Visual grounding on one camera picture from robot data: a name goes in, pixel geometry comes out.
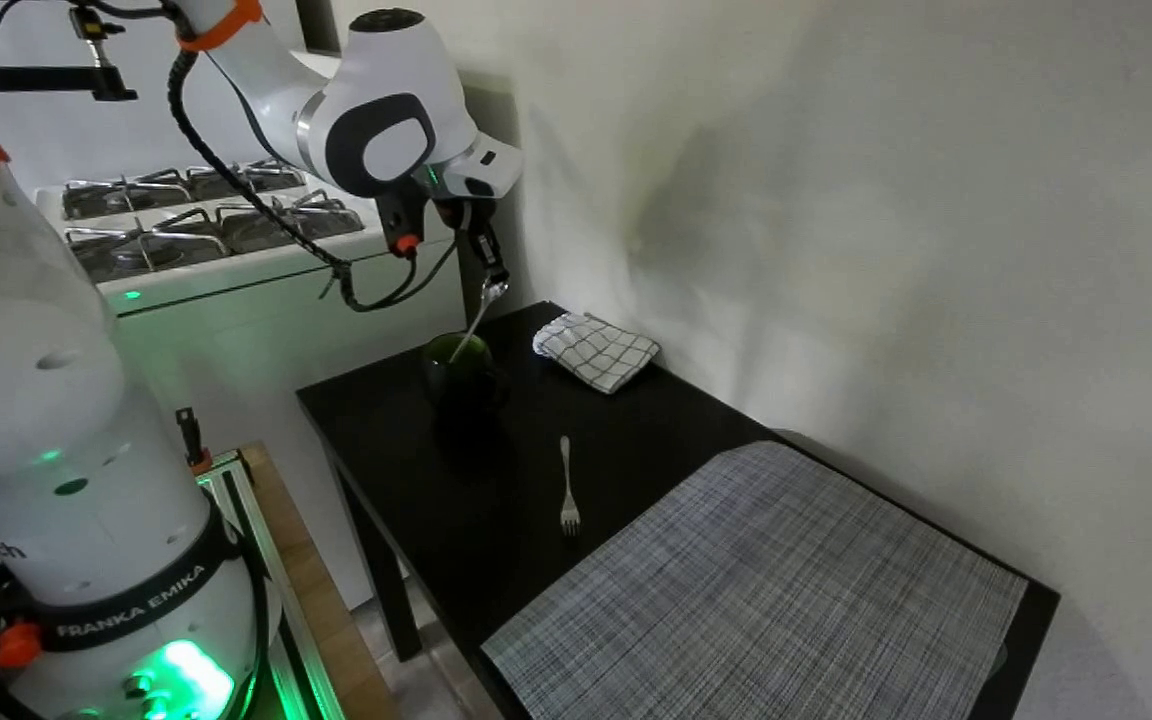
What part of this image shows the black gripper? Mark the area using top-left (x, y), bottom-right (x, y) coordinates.
top-left (431, 193), bottom-right (515, 306)

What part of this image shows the silver metal spoon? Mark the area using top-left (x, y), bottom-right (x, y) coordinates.
top-left (449, 276), bottom-right (512, 372)

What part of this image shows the green cup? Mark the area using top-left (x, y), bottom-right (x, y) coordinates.
top-left (420, 333), bottom-right (502, 453)

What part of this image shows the white cabinet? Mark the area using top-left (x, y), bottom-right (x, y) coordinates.
top-left (33, 155), bottom-right (474, 617)

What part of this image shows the silver metal fork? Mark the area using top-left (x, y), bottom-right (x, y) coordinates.
top-left (554, 434), bottom-right (588, 541)

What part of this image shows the black orange clamp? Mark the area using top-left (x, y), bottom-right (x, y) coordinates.
top-left (174, 405), bottom-right (216, 474)

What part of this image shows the grey woven placemat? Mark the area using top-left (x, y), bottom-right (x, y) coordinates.
top-left (481, 438), bottom-right (1032, 720)

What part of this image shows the black mounting bar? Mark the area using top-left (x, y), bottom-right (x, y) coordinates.
top-left (0, 56), bottom-right (142, 104)

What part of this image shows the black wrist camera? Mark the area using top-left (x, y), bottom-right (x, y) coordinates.
top-left (376, 176), bottom-right (431, 261)

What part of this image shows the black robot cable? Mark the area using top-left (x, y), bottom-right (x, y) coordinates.
top-left (165, 45), bottom-right (469, 317)

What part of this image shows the wooden frame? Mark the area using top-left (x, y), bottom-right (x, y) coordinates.
top-left (196, 444), bottom-right (399, 720)

